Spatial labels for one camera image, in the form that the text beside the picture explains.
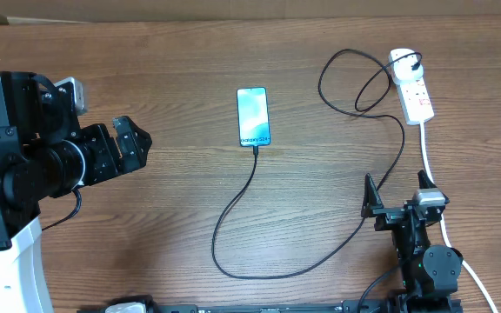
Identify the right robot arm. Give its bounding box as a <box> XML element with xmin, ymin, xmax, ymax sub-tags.
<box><xmin>357</xmin><ymin>170</ymin><xmax>464</xmax><ymax>312</ymax></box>

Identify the white power strip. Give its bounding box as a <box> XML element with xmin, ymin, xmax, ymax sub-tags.
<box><xmin>389</xmin><ymin>48</ymin><xmax>436</xmax><ymax>127</ymax></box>

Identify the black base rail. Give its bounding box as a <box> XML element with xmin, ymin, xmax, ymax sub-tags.
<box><xmin>77</xmin><ymin>295</ymin><xmax>464</xmax><ymax>313</ymax></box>

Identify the white power strip cord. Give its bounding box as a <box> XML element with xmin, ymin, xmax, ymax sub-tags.
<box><xmin>418</xmin><ymin>121</ymin><xmax>499</xmax><ymax>313</ymax></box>

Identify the brown cardboard backdrop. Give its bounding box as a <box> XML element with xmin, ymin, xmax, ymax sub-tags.
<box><xmin>0</xmin><ymin>0</ymin><xmax>501</xmax><ymax>24</ymax></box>

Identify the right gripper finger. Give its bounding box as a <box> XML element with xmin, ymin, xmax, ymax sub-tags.
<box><xmin>417</xmin><ymin>170</ymin><xmax>437</xmax><ymax>190</ymax></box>
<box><xmin>361</xmin><ymin>173</ymin><xmax>384</xmax><ymax>217</ymax></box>

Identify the Samsung Galaxy smartphone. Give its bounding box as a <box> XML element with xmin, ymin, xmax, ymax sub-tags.
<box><xmin>237</xmin><ymin>87</ymin><xmax>271</xmax><ymax>147</ymax></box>

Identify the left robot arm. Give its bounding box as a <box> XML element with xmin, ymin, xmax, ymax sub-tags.
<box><xmin>0</xmin><ymin>71</ymin><xmax>152</xmax><ymax>312</ymax></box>

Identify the white charger plug adapter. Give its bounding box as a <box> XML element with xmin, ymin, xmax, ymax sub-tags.
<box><xmin>389</xmin><ymin>48</ymin><xmax>424</xmax><ymax>85</ymax></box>

